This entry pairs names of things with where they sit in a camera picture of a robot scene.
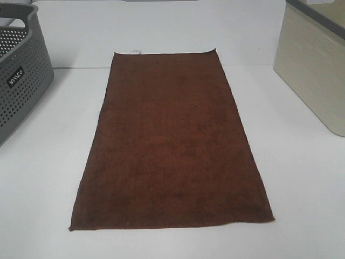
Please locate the brown towel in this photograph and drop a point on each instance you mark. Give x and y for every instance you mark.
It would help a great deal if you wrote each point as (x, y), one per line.
(169, 150)

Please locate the beige storage box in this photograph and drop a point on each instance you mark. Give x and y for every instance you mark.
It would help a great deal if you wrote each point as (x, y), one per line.
(310, 58)

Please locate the grey perforated plastic basket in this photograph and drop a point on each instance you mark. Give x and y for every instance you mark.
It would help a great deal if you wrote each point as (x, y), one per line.
(26, 68)

